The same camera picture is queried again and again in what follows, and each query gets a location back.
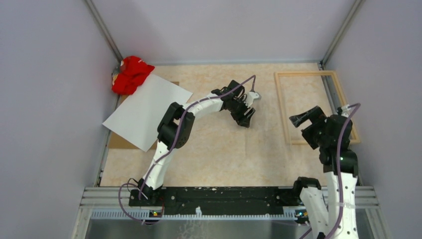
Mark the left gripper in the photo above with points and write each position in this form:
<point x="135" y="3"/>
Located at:
<point x="242" y="120"/>

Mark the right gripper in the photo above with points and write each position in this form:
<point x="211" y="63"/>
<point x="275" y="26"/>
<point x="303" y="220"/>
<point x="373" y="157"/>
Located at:
<point x="315" y="114"/>

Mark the wooden picture frame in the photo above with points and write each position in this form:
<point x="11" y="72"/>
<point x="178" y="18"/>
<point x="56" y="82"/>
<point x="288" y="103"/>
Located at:
<point x="298" y="91"/>

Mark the printed photo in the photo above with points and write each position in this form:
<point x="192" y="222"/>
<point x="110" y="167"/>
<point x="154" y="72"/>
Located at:
<point x="137" y="118"/>

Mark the brown backing board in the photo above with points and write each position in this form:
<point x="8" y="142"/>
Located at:
<point x="118" y="142"/>

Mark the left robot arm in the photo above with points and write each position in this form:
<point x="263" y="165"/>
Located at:
<point x="176" y="126"/>

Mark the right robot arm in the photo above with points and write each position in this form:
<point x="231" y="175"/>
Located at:
<point x="336" y="217"/>

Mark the red cloth doll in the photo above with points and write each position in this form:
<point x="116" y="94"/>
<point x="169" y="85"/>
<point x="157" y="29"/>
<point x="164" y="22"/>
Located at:
<point x="129" y="75"/>

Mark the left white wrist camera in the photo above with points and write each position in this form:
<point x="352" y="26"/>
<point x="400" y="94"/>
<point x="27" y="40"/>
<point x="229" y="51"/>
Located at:
<point x="251" y="97"/>

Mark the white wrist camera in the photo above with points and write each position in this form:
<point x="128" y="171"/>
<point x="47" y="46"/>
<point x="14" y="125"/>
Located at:
<point x="251" y="97"/>
<point x="343" y="110"/>

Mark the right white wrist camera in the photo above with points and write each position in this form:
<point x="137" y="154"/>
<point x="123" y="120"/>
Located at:
<point x="343" y="110"/>

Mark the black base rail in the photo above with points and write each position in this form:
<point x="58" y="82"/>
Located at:
<point x="220" y="201"/>

